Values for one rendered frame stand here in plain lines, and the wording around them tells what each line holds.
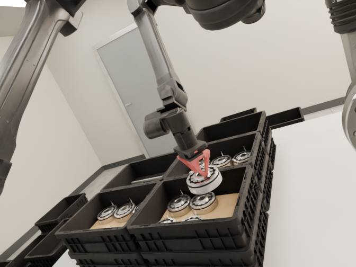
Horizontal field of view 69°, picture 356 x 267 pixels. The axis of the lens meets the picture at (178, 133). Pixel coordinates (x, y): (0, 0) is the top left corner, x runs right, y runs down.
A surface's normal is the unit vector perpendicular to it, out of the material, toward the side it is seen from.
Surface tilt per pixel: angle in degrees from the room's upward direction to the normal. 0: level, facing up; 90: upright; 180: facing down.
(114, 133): 90
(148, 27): 52
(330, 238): 0
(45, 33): 93
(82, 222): 90
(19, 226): 90
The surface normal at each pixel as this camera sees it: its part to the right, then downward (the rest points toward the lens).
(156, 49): -0.44, -0.27
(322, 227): -0.40, -0.88
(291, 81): -0.31, 0.38
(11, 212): 0.87, -0.26
